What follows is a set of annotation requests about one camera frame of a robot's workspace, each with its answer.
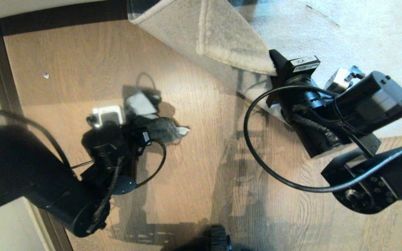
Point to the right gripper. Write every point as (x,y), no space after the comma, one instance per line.
(309,101)

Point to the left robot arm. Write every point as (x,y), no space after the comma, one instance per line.
(30,167)

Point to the grey cleaning cloth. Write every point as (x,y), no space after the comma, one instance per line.
(162,129)

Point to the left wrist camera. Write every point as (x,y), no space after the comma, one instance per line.
(110,114)

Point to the beige towel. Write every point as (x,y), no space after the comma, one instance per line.
(344,31)

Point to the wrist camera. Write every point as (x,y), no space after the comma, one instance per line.
(340,79)
(110,114)

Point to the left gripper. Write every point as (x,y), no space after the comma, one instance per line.
(108,139)

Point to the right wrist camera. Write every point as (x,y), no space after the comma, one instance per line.
(340,79)

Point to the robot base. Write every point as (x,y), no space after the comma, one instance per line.
(220,240)

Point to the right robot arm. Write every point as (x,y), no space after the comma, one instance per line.
(375,101)

